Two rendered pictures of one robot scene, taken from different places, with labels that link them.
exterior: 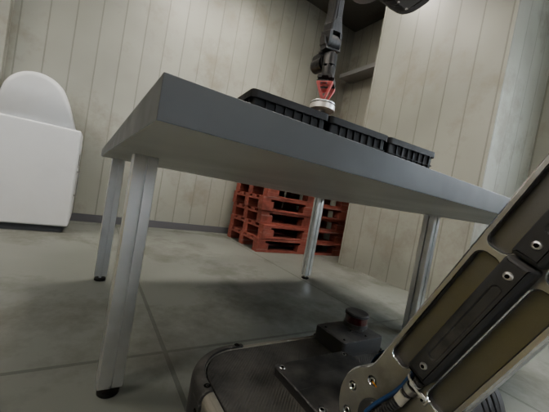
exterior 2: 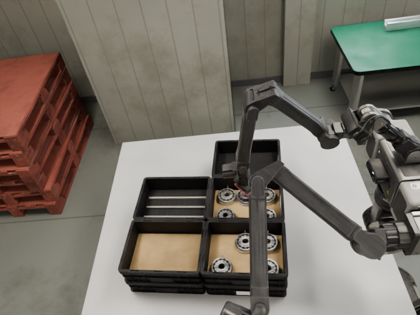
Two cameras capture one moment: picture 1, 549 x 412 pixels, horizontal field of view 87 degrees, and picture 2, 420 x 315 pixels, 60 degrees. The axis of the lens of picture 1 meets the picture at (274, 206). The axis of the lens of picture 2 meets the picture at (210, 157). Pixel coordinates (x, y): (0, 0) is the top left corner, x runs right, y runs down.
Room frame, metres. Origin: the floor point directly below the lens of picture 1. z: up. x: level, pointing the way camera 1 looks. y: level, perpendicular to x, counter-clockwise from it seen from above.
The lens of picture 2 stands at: (0.63, 0.85, 2.47)
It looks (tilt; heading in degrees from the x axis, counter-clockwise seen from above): 45 degrees down; 309
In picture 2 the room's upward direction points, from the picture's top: 10 degrees counter-clockwise
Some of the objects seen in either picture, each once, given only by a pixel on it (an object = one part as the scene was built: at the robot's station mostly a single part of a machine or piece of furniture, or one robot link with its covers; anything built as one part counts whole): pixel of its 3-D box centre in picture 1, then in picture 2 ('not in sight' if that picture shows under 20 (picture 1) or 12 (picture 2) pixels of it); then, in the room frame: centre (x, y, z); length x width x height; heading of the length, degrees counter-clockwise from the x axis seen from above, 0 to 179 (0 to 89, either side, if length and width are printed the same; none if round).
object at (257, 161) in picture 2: (376, 161); (247, 164); (1.42, -0.45, 0.87); 0.40 x 0.30 x 0.11; 27
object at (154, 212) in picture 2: not in sight; (175, 204); (1.64, 0.00, 0.87); 0.40 x 0.30 x 0.11; 27
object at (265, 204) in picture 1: (289, 211); (19, 134); (3.73, -0.20, 0.45); 1.29 x 0.86 x 0.89; 123
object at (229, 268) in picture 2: not in sight; (221, 267); (1.21, 0.20, 0.86); 0.10 x 0.10 x 0.01
